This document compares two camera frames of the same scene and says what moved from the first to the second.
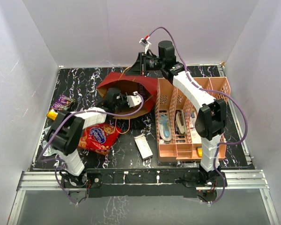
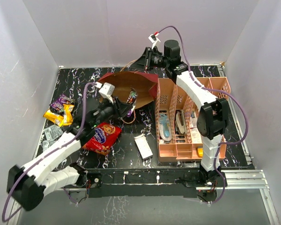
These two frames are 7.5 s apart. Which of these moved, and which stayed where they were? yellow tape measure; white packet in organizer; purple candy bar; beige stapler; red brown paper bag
Moved: red brown paper bag
Stayed: beige stapler; yellow tape measure; purple candy bar; white packet in organizer
